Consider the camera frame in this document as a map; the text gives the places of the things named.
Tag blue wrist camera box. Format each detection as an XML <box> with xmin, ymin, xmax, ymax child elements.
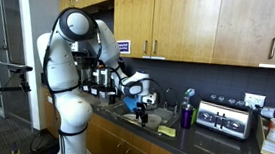
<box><xmin>121</xmin><ymin>95</ymin><xmax>139</xmax><ymax>114</ymax></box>

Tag small white canister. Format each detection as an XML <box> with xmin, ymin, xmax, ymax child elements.
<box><xmin>259</xmin><ymin>106</ymin><xmax>275</xmax><ymax>120</ymax></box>

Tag white wall outlet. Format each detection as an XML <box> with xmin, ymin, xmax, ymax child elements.
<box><xmin>243</xmin><ymin>92</ymin><xmax>267</xmax><ymax>110</ymax></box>

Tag wooden drawer fronts with handles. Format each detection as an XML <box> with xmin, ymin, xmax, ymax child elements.
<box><xmin>36</xmin><ymin>87</ymin><xmax>194</xmax><ymax>154</ymax></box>

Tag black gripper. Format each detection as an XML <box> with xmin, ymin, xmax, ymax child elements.
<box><xmin>133</xmin><ymin>101</ymin><xmax>150</xmax><ymax>128</ymax></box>

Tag purple tumbler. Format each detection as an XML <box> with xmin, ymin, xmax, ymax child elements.
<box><xmin>179</xmin><ymin>103</ymin><xmax>195</xmax><ymax>130</ymax></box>

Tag stainless steel sink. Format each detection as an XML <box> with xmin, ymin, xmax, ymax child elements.
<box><xmin>102</xmin><ymin>98</ymin><xmax>181</xmax><ymax>139</ymax></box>

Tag wooden wall cabinets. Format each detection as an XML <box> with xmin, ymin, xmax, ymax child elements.
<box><xmin>108</xmin><ymin>0</ymin><xmax>275</xmax><ymax>71</ymax></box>

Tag black gooseneck tap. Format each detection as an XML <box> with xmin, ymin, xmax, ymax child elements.
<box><xmin>163</xmin><ymin>87</ymin><xmax>181</xmax><ymax>116</ymax></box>

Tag silver toaster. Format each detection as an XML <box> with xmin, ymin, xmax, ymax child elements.
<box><xmin>195</xmin><ymin>92</ymin><xmax>255</xmax><ymax>142</ymax></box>

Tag black mug with white lid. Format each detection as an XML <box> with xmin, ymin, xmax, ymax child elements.
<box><xmin>106</xmin><ymin>89</ymin><xmax>118</xmax><ymax>105</ymax></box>

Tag purple and white sign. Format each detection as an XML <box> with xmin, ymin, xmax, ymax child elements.
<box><xmin>115</xmin><ymin>38</ymin><xmax>133</xmax><ymax>55</ymax></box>

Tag clear plastic cup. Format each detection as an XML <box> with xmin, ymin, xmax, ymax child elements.
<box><xmin>97</xmin><ymin>89</ymin><xmax>111</xmax><ymax>109</ymax></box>

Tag steel wall cabinet handle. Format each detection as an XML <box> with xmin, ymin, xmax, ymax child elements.
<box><xmin>268</xmin><ymin>36</ymin><xmax>275</xmax><ymax>61</ymax></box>
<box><xmin>143</xmin><ymin>39</ymin><xmax>149</xmax><ymax>55</ymax></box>
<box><xmin>151</xmin><ymin>39</ymin><xmax>159</xmax><ymax>56</ymax></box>

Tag steel coffee dispenser black top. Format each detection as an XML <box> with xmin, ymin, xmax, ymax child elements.
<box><xmin>90</xmin><ymin>62</ymin><xmax>116</xmax><ymax>92</ymax></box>

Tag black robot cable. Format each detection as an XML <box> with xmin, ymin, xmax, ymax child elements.
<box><xmin>34</xmin><ymin>5</ymin><xmax>84</xmax><ymax>154</ymax></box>

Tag yellow sponge with blue side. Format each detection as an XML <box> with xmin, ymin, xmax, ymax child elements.
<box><xmin>156</xmin><ymin>124</ymin><xmax>177</xmax><ymax>139</ymax></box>

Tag black camera tripod arm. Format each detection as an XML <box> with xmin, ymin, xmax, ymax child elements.
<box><xmin>0</xmin><ymin>63</ymin><xmax>35</xmax><ymax>104</ymax></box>

